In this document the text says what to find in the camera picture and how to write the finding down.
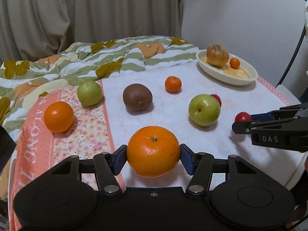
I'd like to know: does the red cherry tomato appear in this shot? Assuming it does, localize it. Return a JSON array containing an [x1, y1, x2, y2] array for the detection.
[[211, 94, 222, 106], [234, 112, 252, 122]]

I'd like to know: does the large orange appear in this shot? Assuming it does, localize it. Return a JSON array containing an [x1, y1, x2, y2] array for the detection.
[[126, 126, 181, 178]]

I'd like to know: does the medium orange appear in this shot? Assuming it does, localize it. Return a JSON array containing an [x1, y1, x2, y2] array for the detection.
[[44, 101, 74, 133]]

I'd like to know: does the small green apple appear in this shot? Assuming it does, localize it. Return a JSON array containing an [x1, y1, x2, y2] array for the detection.
[[77, 81, 103, 107]]

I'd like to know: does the small mandarin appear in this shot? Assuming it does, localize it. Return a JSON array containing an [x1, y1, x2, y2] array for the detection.
[[164, 76, 182, 93]]

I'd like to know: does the large green apple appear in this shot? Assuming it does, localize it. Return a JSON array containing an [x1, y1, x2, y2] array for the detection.
[[188, 94, 221, 127]]

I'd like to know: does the pink floral white cloth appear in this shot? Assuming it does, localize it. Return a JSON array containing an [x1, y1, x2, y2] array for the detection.
[[9, 59, 308, 231]]

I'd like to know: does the cream oval dish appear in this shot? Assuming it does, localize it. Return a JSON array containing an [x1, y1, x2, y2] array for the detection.
[[196, 49, 258, 86]]

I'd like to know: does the tiny mandarin in dish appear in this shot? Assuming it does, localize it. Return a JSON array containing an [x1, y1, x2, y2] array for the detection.
[[229, 58, 241, 69]]

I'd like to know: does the brown kiwi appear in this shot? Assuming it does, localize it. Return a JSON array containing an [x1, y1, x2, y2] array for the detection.
[[123, 84, 153, 111]]

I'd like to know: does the reddish yellow apple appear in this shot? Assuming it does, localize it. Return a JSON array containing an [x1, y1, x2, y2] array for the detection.
[[206, 44, 229, 67]]

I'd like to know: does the striped flower duvet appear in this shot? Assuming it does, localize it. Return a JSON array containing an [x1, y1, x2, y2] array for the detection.
[[1, 36, 199, 141]]

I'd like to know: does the beige curtain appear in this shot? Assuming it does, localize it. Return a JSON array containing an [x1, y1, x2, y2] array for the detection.
[[1, 0, 183, 61]]

